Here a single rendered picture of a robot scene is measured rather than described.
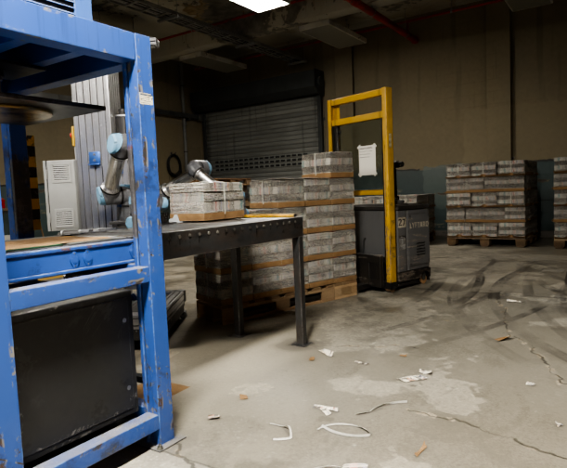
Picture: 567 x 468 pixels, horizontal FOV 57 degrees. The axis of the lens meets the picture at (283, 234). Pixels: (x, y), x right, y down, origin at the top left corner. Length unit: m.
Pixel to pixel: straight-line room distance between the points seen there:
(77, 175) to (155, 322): 1.91
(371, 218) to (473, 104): 5.55
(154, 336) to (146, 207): 0.49
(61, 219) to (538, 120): 8.17
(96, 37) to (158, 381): 1.25
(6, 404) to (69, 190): 2.19
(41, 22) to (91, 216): 2.07
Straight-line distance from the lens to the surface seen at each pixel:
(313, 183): 4.37
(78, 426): 2.04
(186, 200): 3.17
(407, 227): 5.08
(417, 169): 10.52
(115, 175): 3.30
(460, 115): 10.35
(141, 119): 2.01
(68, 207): 3.74
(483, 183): 8.55
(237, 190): 3.31
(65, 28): 1.90
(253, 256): 3.99
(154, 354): 2.07
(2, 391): 1.75
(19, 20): 1.81
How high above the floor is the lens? 0.95
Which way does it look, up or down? 4 degrees down
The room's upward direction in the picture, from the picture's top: 2 degrees counter-clockwise
